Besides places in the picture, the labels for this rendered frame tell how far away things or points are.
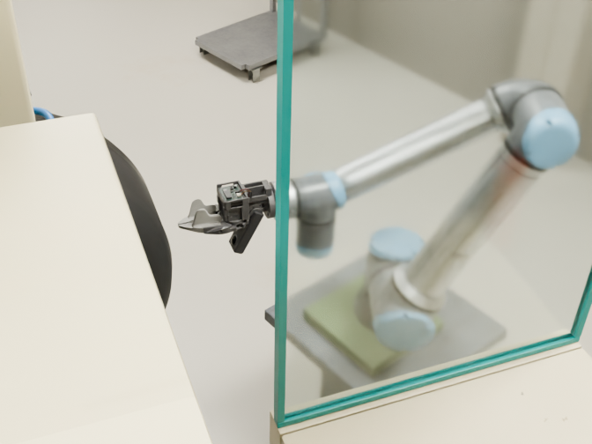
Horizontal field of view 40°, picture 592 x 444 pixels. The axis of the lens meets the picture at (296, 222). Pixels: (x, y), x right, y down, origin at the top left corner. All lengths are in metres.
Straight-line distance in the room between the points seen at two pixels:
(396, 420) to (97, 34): 4.40
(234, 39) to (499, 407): 3.93
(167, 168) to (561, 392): 2.95
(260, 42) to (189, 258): 1.86
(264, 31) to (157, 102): 0.90
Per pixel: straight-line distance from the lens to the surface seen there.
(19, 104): 1.15
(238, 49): 4.92
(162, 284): 1.66
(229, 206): 1.77
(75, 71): 5.03
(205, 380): 3.05
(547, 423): 1.37
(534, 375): 1.43
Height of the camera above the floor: 2.29
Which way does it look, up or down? 38 degrees down
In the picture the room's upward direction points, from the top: 2 degrees clockwise
